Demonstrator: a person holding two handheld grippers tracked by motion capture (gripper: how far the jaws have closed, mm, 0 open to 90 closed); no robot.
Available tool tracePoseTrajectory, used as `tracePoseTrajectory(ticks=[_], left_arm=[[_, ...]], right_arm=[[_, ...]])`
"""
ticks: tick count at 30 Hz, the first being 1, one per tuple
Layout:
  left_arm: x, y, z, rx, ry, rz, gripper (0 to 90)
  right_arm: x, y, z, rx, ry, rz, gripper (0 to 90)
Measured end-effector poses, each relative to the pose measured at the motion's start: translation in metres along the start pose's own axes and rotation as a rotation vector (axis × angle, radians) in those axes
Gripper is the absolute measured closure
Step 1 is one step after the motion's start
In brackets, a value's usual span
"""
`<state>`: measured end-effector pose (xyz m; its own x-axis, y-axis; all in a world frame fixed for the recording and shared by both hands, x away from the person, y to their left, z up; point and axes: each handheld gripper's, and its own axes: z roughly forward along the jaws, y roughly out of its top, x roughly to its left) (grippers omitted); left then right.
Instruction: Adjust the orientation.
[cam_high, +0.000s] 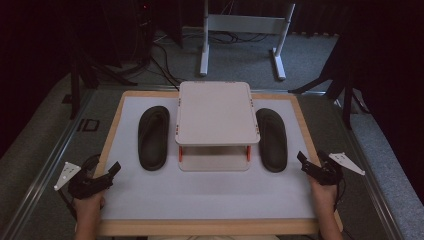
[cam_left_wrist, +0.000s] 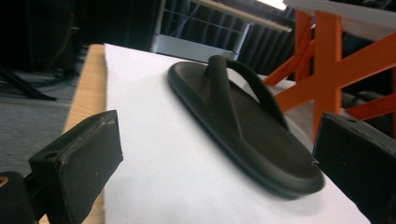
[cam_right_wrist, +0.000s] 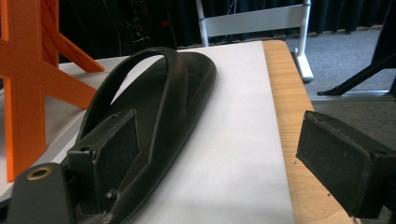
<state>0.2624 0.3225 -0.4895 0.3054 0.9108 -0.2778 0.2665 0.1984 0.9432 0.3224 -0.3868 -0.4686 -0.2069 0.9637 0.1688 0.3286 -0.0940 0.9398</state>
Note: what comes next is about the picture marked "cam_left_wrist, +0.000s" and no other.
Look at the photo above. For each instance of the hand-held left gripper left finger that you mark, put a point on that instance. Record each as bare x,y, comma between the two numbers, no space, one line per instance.
79,161

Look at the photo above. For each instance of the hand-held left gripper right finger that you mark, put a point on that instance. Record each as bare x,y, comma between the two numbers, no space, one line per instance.
358,165

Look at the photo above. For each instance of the black flip-flop sandal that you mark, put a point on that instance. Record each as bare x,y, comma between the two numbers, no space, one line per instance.
246,130

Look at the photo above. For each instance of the wooden table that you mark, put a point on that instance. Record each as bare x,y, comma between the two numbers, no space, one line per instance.
85,90

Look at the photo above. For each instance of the orange shelf rack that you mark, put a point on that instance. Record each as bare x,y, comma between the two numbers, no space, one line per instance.
334,71

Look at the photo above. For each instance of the white sheet table cover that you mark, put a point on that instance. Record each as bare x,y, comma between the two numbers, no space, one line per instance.
186,146

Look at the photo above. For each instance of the metal frame stand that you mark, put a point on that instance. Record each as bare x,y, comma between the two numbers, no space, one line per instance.
214,34

